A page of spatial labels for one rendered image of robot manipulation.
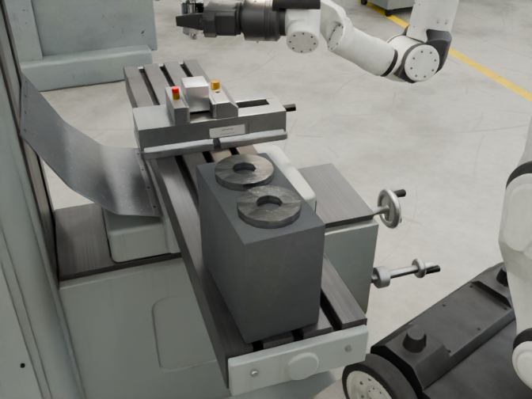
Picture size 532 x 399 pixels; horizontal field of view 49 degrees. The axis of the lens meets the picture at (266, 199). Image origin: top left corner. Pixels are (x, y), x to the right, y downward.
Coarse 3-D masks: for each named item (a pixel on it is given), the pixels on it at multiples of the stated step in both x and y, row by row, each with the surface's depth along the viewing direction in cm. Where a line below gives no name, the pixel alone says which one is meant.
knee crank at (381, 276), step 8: (416, 264) 164; (424, 264) 163; (432, 264) 165; (376, 272) 161; (384, 272) 160; (392, 272) 162; (400, 272) 162; (408, 272) 163; (416, 272) 164; (424, 272) 163; (432, 272) 167; (376, 280) 161; (384, 280) 159
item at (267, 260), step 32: (224, 160) 91; (256, 160) 91; (224, 192) 86; (256, 192) 83; (288, 192) 83; (224, 224) 83; (256, 224) 78; (288, 224) 79; (320, 224) 79; (224, 256) 87; (256, 256) 78; (288, 256) 80; (320, 256) 82; (224, 288) 91; (256, 288) 81; (288, 288) 83; (320, 288) 86; (256, 320) 84; (288, 320) 87
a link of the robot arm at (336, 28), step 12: (324, 0) 120; (324, 12) 122; (336, 12) 121; (324, 24) 124; (336, 24) 123; (348, 24) 121; (324, 36) 126; (336, 36) 122; (348, 36) 120; (336, 48) 121
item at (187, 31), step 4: (184, 8) 119; (196, 8) 119; (200, 8) 119; (184, 12) 119; (188, 12) 119; (192, 12) 119; (196, 12) 119; (200, 12) 120; (184, 28) 121; (188, 28) 121; (192, 28) 121; (184, 32) 122; (188, 32) 121; (192, 32) 121; (196, 32) 121; (200, 32) 122
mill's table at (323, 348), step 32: (192, 64) 181; (128, 96) 178; (160, 96) 161; (160, 160) 131; (192, 160) 131; (192, 192) 125; (192, 224) 111; (192, 256) 103; (224, 320) 90; (320, 320) 90; (352, 320) 90; (224, 352) 85; (256, 352) 86; (288, 352) 86; (320, 352) 89; (352, 352) 91; (256, 384) 88
